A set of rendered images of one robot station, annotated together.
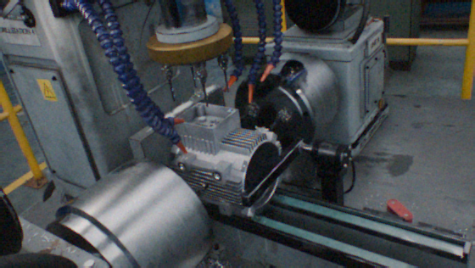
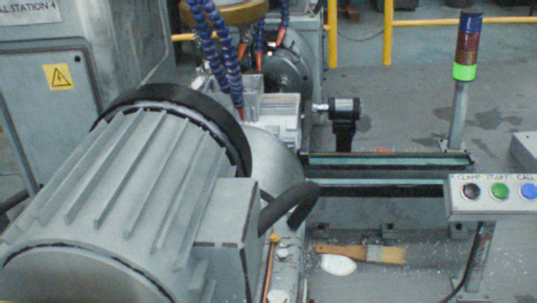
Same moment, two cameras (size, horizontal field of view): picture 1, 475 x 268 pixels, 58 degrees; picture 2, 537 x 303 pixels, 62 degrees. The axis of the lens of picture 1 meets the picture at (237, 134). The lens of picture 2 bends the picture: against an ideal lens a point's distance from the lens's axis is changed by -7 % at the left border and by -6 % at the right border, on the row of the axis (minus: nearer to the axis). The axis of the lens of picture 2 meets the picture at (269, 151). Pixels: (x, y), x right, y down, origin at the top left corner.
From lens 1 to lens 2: 0.49 m
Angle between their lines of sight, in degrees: 26
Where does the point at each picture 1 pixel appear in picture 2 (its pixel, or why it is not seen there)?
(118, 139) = not seen: hidden behind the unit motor
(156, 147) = not seen: hidden behind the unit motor
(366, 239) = (394, 175)
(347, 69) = (315, 37)
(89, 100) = (119, 80)
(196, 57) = (251, 16)
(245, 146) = (290, 105)
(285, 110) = (285, 77)
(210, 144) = (252, 110)
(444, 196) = (410, 138)
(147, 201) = (266, 158)
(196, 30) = not seen: outside the picture
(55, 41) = (90, 12)
